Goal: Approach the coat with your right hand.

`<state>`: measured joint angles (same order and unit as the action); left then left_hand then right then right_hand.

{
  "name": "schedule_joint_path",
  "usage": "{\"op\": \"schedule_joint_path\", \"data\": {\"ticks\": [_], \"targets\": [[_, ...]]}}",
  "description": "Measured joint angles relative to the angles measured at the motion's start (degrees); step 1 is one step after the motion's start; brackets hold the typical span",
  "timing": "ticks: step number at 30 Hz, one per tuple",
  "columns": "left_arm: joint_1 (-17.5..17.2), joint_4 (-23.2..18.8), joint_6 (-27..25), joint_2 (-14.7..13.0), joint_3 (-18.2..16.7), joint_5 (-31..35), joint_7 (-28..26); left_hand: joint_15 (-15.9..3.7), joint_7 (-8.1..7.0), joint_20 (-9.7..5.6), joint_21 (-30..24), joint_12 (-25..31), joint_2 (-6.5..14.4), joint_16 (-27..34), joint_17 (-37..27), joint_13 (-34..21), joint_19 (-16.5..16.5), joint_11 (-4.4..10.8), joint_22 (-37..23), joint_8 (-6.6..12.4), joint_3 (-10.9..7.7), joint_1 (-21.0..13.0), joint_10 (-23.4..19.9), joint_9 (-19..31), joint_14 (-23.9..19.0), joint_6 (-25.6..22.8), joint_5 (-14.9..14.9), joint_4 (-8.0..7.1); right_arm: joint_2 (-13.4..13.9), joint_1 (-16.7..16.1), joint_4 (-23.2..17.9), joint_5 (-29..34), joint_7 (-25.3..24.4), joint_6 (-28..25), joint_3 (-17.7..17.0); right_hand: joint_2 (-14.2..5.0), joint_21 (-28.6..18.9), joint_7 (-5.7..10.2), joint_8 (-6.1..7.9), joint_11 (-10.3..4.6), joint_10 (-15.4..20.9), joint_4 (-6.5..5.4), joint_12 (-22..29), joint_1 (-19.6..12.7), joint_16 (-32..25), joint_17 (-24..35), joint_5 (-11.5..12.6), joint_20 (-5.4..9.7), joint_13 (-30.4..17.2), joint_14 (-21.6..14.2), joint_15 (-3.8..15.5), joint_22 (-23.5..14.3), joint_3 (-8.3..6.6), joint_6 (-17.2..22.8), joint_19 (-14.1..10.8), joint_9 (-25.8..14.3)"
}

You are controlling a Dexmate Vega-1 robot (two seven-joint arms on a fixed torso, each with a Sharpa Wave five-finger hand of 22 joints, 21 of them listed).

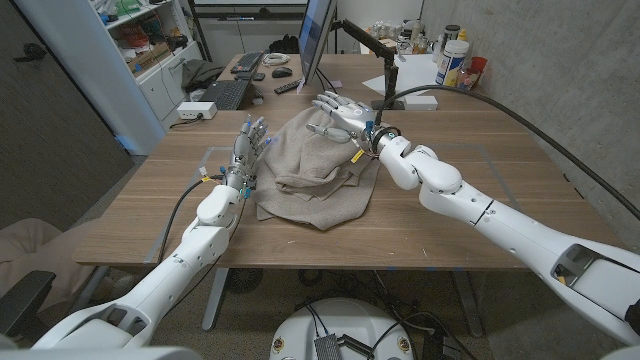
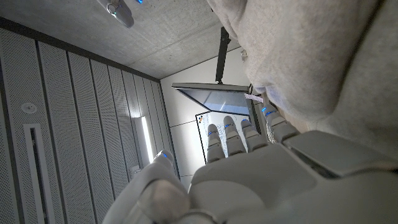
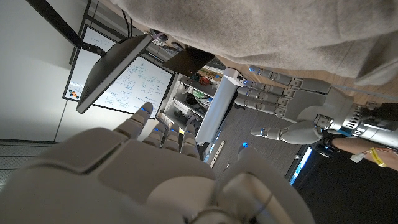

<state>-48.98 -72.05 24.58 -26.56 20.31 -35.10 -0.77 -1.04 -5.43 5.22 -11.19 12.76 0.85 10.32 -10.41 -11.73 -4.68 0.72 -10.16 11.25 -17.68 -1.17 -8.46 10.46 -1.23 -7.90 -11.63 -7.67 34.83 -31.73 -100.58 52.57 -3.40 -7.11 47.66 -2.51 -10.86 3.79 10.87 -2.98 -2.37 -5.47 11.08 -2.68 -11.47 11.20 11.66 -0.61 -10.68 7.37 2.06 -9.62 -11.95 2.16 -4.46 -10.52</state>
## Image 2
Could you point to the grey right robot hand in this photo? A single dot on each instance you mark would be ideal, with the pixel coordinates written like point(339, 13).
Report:
point(119, 12)

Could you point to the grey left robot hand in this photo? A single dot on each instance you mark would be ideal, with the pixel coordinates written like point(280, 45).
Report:
point(264, 186)

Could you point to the beige coat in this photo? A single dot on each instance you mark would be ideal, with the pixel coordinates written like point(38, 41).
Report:
point(311, 56)

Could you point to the white paper poster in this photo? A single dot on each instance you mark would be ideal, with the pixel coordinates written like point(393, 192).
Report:
point(203, 137)

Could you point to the computer monitor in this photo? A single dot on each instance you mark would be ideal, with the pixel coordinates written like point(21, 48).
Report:
point(220, 99)

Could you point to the round ceiling smoke detector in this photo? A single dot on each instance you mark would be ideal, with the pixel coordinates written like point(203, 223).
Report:
point(29, 108)

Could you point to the ceiling air vent slot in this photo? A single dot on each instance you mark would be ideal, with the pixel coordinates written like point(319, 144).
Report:
point(37, 174)

